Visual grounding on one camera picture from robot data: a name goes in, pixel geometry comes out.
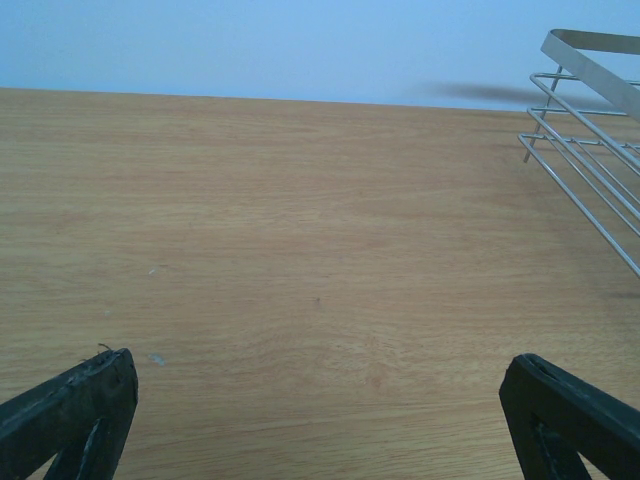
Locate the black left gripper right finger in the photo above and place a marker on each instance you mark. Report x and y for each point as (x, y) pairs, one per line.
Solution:
(556, 421)

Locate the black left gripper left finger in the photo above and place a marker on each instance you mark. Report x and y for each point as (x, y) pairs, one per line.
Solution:
(78, 421)

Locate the metal wire dish rack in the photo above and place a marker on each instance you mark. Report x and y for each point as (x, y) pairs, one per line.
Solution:
(586, 135)

